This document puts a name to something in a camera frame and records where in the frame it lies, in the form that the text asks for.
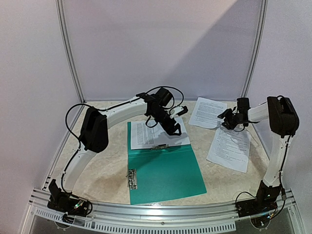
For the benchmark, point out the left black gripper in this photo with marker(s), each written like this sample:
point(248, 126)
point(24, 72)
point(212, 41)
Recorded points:
point(170, 131)

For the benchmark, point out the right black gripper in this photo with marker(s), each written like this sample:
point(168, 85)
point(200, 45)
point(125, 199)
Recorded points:
point(229, 118)

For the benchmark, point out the printed paper sheet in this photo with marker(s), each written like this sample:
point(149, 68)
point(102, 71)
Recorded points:
point(142, 137)
point(205, 113)
point(230, 149)

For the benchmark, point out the folder spine metal clip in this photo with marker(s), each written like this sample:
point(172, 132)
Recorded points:
point(159, 147)

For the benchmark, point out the green file folder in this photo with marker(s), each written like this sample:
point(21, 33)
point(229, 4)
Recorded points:
point(164, 175)

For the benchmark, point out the folder cover metal clip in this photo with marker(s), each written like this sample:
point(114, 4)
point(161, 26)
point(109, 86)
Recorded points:
point(132, 179)

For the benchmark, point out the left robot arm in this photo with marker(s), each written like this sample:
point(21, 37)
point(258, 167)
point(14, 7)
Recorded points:
point(94, 138)

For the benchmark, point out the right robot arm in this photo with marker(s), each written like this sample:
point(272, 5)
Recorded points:
point(283, 122)

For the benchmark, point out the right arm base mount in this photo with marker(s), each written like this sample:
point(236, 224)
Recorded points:
point(250, 207)

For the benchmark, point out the aluminium front rail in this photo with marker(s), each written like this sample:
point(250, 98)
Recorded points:
point(110, 218)

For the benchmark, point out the right aluminium frame post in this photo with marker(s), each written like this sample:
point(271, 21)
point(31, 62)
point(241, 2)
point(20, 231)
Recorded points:
point(256, 47)

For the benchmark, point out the aluminium frame post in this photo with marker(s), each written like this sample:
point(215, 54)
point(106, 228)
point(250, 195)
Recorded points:
point(256, 47)
point(68, 50)

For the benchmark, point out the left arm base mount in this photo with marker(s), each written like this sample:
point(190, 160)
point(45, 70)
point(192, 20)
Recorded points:
point(67, 202)

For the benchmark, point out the left aluminium frame post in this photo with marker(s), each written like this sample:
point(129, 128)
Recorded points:
point(68, 50)

